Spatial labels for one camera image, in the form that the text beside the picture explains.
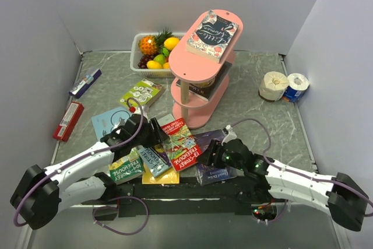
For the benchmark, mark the beige wrapped toilet roll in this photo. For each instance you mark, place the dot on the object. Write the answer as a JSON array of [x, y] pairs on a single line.
[[273, 86]]

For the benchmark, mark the yellow lemon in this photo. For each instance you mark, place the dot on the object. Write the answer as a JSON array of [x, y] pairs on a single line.
[[171, 42]]

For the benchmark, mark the red 13-Storey Treehouse book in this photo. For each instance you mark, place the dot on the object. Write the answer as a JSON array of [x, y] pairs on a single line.
[[181, 147]]

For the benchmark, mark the yellow mango front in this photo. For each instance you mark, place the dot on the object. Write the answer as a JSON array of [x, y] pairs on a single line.
[[154, 65]]

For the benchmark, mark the yellow file folder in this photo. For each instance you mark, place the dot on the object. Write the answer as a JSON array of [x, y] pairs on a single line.
[[169, 177]]

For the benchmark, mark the green pear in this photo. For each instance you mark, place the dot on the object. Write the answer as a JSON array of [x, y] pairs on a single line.
[[161, 59]]

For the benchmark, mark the floral Little Women book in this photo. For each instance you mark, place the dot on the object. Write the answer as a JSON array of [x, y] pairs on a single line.
[[212, 36]]

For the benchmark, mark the light blue cat booklet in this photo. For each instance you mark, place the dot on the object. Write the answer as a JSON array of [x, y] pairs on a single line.
[[106, 122]]

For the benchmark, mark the purple shrink-wrapped Robinson Crusoe book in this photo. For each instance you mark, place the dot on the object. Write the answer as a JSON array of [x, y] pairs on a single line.
[[208, 175]]

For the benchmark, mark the dark red grapes bunch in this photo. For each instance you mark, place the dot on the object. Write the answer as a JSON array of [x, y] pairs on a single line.
[[142, 64]]

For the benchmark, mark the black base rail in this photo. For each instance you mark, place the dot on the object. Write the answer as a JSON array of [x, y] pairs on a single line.
[[236, 196]]

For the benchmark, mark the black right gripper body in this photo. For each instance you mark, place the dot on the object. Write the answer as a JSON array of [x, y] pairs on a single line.
[[226, 157]]

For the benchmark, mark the orange pineapple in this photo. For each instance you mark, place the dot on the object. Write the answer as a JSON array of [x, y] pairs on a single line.
[[148, 45]]

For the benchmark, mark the white plastic fruit basket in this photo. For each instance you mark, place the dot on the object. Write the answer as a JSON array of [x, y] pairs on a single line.
[[136, 55]]

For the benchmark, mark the orange fruit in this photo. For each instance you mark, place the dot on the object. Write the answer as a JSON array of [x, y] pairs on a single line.
[[166, 65]]

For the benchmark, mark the grey Great Gatsby book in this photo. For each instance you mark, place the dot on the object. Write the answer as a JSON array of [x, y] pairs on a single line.
[[165, 119]]

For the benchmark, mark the black book on shelf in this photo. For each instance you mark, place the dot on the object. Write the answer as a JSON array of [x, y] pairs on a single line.
[[207, 89]]

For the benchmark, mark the red rectangular box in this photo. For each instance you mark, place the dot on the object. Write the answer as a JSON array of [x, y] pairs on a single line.
[[68, 122]]

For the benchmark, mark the blue wrapped toilet roll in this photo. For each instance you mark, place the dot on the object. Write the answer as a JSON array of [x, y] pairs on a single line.
[[297, 85]]

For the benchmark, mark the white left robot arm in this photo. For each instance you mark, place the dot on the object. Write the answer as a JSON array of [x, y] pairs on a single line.
[[42, 193]]

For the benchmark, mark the blue 143-Storey Treehouse book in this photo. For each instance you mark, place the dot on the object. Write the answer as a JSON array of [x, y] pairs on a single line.
[[156, 160]]

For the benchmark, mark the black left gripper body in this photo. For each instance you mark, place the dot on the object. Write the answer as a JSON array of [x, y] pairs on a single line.
[[145, 137]]

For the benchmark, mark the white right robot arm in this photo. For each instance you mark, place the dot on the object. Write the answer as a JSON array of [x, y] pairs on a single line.
[[338, 196]]

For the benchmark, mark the lime green paperback book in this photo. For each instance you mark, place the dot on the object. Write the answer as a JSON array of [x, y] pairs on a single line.
[[146, 92]]

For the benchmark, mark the purple white toothpaste box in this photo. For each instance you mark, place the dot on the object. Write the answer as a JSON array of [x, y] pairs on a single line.
[[80, 87]]

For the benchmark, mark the green 104-Storey Treehouse book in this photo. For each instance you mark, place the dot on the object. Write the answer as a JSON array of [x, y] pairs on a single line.
[[127, 168]]

